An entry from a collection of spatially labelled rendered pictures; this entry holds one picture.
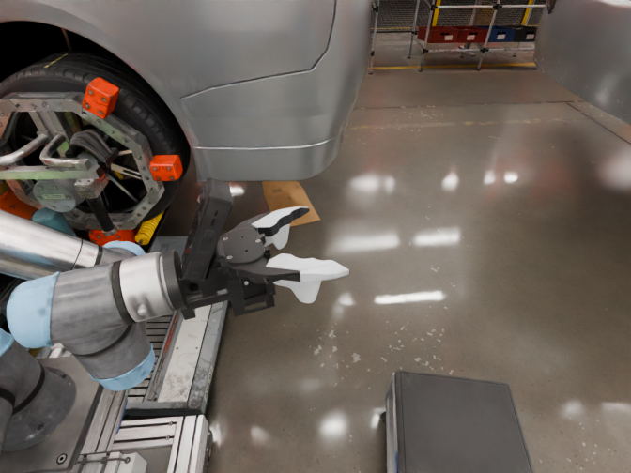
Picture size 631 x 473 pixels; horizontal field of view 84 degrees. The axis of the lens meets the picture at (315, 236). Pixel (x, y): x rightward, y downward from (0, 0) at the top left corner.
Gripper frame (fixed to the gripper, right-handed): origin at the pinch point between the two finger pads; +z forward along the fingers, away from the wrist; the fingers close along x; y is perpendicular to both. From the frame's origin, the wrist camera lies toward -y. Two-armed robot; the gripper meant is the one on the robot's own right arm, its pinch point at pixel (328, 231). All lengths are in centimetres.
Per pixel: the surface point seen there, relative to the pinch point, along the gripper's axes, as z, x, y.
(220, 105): -5, -93, 5
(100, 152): -44, -85, 13
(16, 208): -96, -131, 46
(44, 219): -73, -97, 37
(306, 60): 24, -82, -8
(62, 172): -55, -81, 15
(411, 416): 32, -12, 89
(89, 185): -48, -76, 19
